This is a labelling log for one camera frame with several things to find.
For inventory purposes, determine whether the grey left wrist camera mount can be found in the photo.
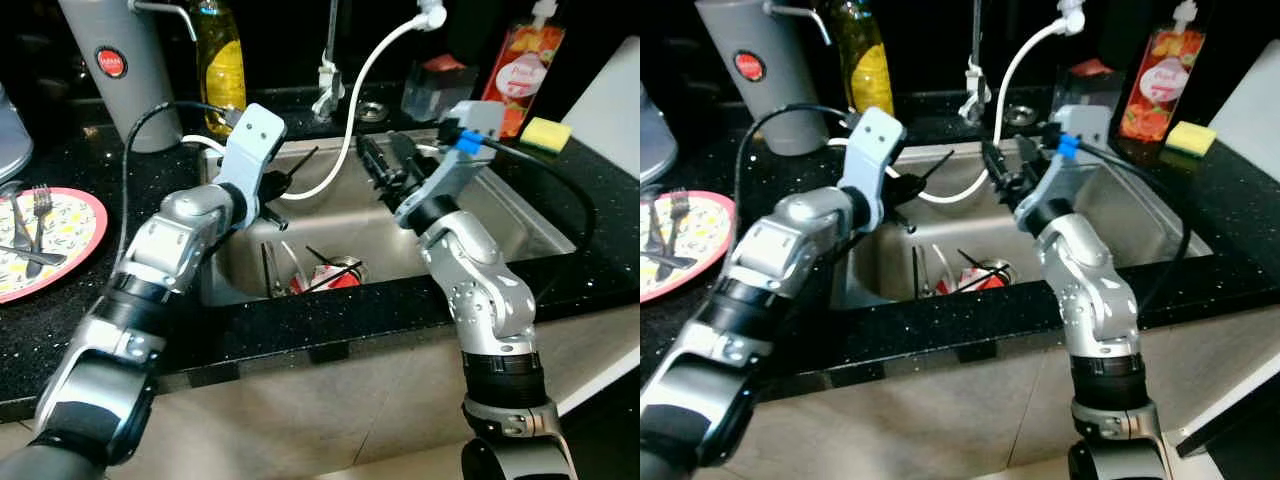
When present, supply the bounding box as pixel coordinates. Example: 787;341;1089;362
213;102;289;206
840;105;908;211

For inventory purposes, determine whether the yellow green sponge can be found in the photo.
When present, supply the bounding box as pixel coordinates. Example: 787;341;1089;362
520;116;573;154
1163;121;1218;159

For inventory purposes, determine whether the pink rimmed patterned plate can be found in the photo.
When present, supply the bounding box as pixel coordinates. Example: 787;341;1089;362
0;186;109;305
640;190;737;303

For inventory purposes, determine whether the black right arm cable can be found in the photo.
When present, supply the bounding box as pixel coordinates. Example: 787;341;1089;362
440;120;598;301
1045;120;1193;311

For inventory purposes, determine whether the chrome sink faucet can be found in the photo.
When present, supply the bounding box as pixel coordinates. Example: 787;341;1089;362
960;0;994;124
310;0;346;124

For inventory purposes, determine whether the white flexible hose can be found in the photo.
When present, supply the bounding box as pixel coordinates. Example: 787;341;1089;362
180;5;448;203
825;5;1089;206

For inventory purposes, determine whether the chrome curved spout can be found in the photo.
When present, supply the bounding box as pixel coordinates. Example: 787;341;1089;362
128;0;199;43
765;0;833;46

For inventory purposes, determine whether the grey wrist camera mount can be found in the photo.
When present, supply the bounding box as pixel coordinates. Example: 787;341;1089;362
213;102;289;206
1015;103;1113;226
840;105;908;211
395;100;506;216

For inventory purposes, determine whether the grey jug with red logo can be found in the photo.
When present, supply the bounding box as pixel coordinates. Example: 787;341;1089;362
57;0;184;154
695;0;831;158

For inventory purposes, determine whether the clear plastic sponge holder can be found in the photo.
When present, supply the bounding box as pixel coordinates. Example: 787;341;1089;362
1050;57;1121;121
400;55;478;123

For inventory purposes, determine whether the white board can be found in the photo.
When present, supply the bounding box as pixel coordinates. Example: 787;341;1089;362
560;37;641;151
1205;65;1280;181

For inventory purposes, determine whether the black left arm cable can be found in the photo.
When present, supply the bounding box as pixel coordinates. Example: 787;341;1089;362
118;100;241;266
733;102;863;236

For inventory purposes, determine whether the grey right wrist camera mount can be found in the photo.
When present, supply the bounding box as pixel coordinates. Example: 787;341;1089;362
1015;103;1113;226
395;100;506;216

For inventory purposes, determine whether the dark cabinet with white edge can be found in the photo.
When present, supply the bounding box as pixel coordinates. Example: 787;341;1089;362
555;340;641;480
1175;385;1280;480

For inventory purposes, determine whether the grey rounded appliance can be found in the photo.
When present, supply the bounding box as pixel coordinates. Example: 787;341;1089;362
640;83;674;186
0;83;34;184

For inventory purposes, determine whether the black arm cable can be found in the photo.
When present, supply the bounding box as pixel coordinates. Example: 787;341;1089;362
440;120;598;301
1045;120;1193;311
733;102;863;236
118;100;241;266

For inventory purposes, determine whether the metal fork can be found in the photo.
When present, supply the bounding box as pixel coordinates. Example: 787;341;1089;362
668;190;693;253
30;184;54;253

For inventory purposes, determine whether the stainless steel sink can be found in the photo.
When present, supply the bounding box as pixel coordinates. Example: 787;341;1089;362
198;128;578;308
835;135;1214;311

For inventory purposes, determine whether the red peach soap bottle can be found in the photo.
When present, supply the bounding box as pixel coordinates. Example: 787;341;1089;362
1115;0;1206;166
480;0;567;141

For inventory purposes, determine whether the yellow dish soap bottle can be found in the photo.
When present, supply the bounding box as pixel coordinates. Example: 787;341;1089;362
832;0;896;141
190;0;248;138

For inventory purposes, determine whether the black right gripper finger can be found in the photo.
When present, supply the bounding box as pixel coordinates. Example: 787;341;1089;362
357;135;389;191
388;130;429;179
1015;133;1046;176
983;140;1013;196

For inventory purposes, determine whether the metal table knife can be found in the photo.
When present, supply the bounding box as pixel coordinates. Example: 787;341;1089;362
5;190;33;253
645;200;669;253

